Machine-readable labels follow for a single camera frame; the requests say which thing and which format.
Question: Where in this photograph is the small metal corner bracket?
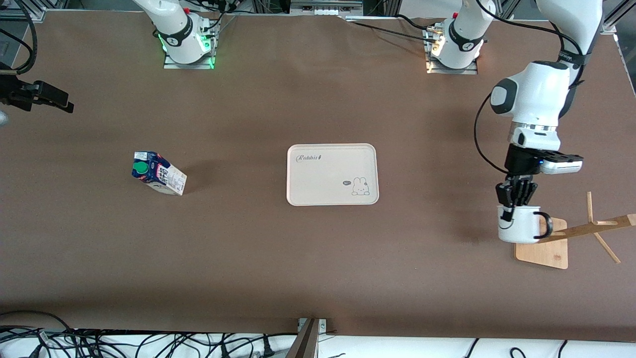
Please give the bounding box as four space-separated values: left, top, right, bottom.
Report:
297 318 327 335

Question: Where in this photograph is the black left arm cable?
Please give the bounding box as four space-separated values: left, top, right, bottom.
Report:
475 0 586 174

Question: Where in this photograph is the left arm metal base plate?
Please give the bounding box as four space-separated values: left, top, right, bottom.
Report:
425 27 479 76

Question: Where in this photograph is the blue white milk carton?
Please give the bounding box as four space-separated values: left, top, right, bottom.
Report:
131 151 188 196

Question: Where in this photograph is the grey metal box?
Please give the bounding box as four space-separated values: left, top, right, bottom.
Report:
290 0 364 16

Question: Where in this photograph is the cream rabbit print tray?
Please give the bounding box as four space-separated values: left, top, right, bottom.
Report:
286 143 380 206

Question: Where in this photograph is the white smiley mug black handle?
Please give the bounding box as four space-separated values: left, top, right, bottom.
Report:
498 204 554 244

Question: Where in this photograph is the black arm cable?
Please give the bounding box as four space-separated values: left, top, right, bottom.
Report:
0 0 39 78
475 0 586 174

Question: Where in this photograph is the aluminium frame profile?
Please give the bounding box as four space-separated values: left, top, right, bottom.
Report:
0 0 46 23
602 0 636 35

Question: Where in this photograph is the aluminium profile bar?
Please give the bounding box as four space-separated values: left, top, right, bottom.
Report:
286 318 321 358

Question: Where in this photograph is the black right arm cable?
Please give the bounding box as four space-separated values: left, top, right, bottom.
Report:
0 0 39 78

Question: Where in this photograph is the wooden mug stand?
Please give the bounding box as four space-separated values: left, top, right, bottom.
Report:
514 191 636 270

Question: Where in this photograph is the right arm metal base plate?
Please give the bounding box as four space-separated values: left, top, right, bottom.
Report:
163 49 216 70

